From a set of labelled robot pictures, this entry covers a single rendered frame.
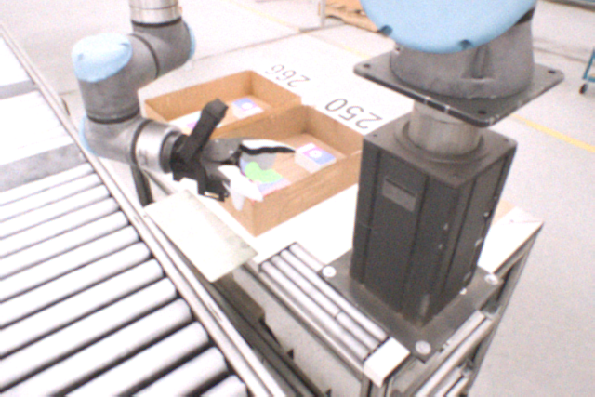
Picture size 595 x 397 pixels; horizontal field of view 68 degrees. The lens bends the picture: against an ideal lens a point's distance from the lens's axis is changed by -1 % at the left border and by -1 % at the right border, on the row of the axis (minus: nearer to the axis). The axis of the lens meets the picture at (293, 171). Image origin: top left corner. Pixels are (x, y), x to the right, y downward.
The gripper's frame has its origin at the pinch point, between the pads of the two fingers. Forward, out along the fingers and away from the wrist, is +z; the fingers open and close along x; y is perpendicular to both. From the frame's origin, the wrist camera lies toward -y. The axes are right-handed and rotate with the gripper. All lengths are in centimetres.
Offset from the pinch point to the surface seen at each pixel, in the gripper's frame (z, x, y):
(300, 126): -13, -56, 23
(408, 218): 21.0, 0.0, 2.9
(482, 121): 25.6, 5.6, -17.9
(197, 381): -4.5, 22.1, 29.4
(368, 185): 13.6, -4.1, 1.6
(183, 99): -52, -54, 22
